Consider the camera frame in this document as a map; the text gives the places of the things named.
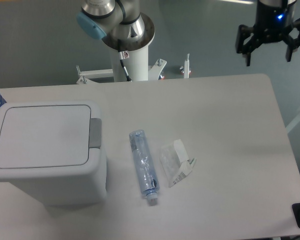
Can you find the white trash can lid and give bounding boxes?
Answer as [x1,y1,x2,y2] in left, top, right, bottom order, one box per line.
[0,104,91,169]

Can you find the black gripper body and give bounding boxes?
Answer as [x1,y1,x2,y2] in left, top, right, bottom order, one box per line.
[252,0,297,44]

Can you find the grey cable on pedestal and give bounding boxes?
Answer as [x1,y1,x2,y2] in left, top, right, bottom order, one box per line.
[116,38,133,82]

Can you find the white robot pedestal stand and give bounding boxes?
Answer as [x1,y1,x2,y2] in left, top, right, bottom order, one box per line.
[75,47,193,85]

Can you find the grey lid push button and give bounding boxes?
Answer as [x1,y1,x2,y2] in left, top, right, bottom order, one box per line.
[89,118,102,149]

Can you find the white plastic trash can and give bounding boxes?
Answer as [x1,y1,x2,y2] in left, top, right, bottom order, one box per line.
[0,100,107,206]

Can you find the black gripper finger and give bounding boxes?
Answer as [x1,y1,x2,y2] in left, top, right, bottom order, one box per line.
[281,18,300,62]
[235,24,264,67]

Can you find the crumpled white paper carton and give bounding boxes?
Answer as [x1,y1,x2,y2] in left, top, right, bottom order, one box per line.
[159,139,197,188]

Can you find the crushed clear plastic bottle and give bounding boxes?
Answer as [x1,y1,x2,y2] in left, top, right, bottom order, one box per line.
[129,129,160,206]

